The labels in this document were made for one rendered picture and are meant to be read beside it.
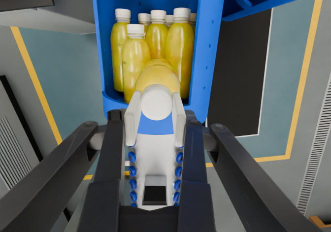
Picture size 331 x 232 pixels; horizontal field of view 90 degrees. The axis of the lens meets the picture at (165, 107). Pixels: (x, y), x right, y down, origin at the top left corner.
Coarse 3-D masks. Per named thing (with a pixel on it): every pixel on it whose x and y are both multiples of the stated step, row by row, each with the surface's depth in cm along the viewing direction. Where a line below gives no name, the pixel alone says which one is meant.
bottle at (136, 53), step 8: (128, 40) 37; (136, 40) 37; (144, 40) 38; (128, 48) 37; (136, 48) 37; (144, 48) 38; (128, 56) 37; (136, 56) 37; (144, 56) 38; (128, 64) 38; (136, 64) 38; (144, 64) 38; (128, 72) 39; (136, 72) 38; (128, 80) 39; (128, 88) 40; (128, 96) 41
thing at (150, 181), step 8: (152, 176) 77; (160, 176) 77; (144, 184) 72; (152, 184) 73; (160, 184) 73; (144, 192) 67; (152, 192) 67; (160, 192) 67; (144, 200) 63; (152, 200) 63; (160, 200) 64; (144, 208) 64; (152, 208) 64
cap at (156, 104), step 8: (152, 88) 19; (160, 88) 19; (144, 96) 19; (152, 96) 19; (160, 96) 19; (168, 96) 19; (144, 104) 19; (152, 104) 19; (160, 104) 19; (168, 104) 19; (144, 112) 20; (152, 112) 20; (160, 112) 20; (168, 112) 20
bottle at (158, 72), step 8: (152, 64) 28; (160, 64) 27; (168, 64) 31; (144, 72) 24; (152, 72) 23; (160, 72) 23; (168, 72) 23; (136, 80) 25; (144, 80) 22; (152, 80) 22; (160, 80) 22; (168, 80) 22; (176, 80) 24; (136, 88) 23; (144, 88) 22; (168, 88) 22; (176, 88) 23
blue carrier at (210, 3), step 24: (96, 0) 35; (120, 0) 45; (144, 0) 49; (168, 0) 49; (192, 0) 47; (216, 0) 30; (96, 24) 36; (216, 24) 32; (216, 48) 36; (192, 72) 32; (120, 96) 53; (192, 96) 34; (144, 120) 33; (168, 120) 34
